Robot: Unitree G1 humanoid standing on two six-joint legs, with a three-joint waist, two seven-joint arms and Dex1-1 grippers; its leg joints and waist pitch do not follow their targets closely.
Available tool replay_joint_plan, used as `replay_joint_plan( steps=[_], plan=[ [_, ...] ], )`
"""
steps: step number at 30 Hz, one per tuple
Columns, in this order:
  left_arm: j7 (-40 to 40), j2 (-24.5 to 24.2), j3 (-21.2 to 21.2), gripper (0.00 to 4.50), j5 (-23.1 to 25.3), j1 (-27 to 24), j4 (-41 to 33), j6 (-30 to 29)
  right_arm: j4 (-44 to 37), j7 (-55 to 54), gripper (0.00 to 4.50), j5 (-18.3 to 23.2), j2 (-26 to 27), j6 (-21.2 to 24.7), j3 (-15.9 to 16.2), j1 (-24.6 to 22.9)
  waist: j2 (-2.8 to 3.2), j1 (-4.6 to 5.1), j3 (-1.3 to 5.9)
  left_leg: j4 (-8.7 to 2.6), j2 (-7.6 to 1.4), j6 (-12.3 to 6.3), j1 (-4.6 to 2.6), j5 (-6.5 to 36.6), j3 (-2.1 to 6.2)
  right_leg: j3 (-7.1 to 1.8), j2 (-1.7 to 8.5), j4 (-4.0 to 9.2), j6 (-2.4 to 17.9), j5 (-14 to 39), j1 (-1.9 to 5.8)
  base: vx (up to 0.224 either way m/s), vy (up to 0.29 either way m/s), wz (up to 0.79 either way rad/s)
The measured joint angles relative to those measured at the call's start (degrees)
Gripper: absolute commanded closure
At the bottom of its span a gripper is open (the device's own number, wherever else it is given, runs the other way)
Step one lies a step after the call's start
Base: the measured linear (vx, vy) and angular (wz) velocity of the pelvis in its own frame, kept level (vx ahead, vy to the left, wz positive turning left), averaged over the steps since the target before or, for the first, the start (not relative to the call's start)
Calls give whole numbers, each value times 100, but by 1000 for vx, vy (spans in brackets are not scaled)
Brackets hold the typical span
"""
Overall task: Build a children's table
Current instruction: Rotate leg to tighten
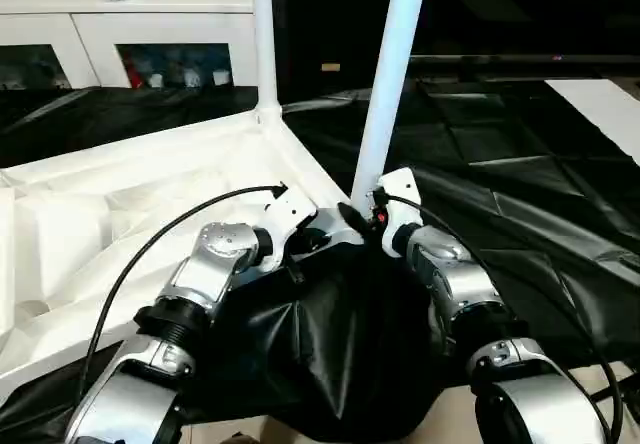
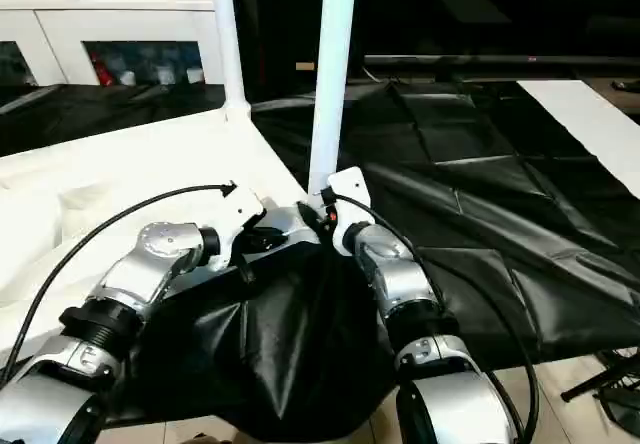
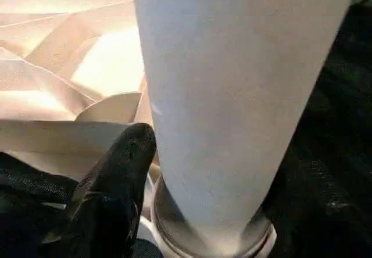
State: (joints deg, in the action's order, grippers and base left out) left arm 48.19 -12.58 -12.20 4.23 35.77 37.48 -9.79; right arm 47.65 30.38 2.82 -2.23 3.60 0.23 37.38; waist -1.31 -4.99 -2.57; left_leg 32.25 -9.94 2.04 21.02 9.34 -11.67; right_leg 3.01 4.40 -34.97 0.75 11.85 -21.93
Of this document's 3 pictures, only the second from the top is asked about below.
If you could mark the white plastic table top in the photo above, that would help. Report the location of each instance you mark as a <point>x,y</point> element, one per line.
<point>110,179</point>

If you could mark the small yellow tag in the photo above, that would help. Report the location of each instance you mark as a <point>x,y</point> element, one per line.
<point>305,65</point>

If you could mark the black plastic mat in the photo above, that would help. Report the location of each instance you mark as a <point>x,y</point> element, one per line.
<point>480,194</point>

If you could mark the black bar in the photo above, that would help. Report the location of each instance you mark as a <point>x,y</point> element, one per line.
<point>490,62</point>

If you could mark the red bottle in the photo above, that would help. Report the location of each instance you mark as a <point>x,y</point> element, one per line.
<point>100,70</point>

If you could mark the white cabinet with glass doors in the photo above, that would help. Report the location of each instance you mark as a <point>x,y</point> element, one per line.
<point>60,19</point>

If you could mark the black stand foot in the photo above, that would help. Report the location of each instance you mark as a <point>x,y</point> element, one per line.
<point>605,384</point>

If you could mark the black remote control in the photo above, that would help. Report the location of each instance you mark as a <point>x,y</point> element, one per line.
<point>628,85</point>

